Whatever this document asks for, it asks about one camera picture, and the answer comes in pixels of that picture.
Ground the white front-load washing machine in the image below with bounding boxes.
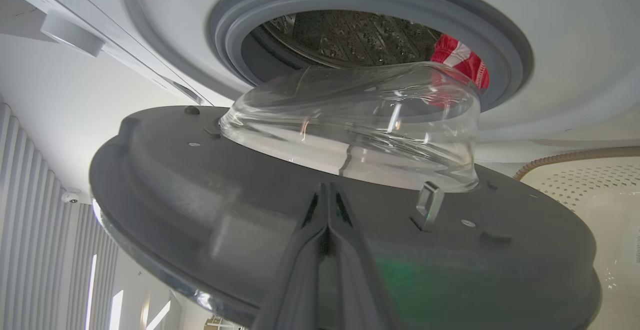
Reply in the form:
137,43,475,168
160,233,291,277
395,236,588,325
0,0,640,181

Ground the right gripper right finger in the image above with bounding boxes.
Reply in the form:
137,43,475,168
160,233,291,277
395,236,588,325
321,182,397,330

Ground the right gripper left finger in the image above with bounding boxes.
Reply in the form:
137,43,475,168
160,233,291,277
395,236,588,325
251,183,329,330

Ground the grey washing machine door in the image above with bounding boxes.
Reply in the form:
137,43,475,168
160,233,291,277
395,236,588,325
89,62,602,330

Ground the white round dial knob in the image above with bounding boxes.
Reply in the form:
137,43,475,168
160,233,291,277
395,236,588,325
40,11,106,58

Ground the cream perforated laundry basket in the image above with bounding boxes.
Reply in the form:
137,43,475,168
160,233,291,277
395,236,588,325
513,146,640,330

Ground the red garment with white stripe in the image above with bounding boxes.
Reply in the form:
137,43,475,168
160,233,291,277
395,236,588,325
429,34,491,108

